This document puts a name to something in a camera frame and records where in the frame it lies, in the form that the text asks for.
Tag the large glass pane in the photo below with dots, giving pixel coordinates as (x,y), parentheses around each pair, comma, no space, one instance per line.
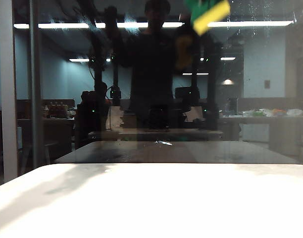
(265,62)

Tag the grey vertical window mullion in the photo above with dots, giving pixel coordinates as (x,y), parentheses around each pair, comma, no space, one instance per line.
(36,99)

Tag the yellow sponge green scouring pad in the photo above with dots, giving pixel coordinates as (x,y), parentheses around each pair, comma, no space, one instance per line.
(211,16)

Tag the white vertical frame post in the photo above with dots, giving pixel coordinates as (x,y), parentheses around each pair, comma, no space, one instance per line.
(8,99)

